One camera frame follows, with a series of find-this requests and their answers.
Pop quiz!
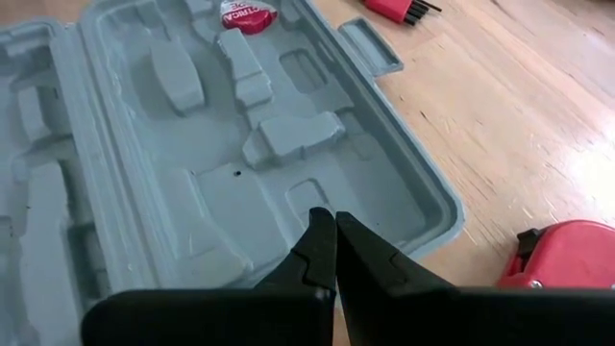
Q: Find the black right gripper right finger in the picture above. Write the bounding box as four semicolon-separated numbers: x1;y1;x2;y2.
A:
334;210;615;346

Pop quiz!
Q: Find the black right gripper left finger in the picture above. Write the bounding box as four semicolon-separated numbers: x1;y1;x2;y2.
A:
80;207;337;346

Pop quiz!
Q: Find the red plastic box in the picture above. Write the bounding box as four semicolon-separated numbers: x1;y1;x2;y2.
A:
497;219;615;290

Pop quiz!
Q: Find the grey plastic tool case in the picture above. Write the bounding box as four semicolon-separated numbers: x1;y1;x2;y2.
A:
0;0;466;346

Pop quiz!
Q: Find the red hex key holder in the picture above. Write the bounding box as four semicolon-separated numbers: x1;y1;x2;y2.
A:
359;0;443;27

